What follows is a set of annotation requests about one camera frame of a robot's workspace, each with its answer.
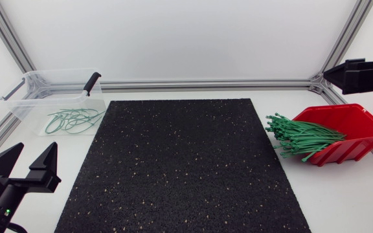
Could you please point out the clear plastic bin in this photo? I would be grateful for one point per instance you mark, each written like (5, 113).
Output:
(34, 94)

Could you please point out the red plastic box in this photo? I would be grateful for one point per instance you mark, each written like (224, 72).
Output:
(358, 129)

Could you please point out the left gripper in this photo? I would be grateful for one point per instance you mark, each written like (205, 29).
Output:
(10, 197)

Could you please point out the black speckled mat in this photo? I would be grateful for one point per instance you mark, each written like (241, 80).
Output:
(183, 168)

